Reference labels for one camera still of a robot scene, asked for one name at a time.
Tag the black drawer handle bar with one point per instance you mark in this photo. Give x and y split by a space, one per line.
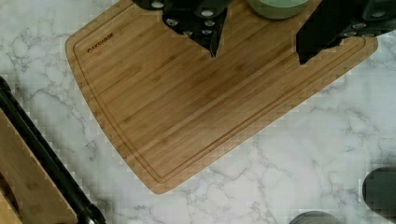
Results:
87 212

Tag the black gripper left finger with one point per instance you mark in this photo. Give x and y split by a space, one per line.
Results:
200 20

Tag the bamboo cutting board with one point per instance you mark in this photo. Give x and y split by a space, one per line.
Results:
170 108

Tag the wooden drawer box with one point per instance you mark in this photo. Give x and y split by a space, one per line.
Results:
39 200

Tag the grey round lid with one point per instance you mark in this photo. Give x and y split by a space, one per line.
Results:
315 217

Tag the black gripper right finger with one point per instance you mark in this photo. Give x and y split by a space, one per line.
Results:
335 20

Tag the pale green ceramic bowl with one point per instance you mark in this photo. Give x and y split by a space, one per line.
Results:
278 9

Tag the black toaster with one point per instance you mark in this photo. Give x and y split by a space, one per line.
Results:
379 192

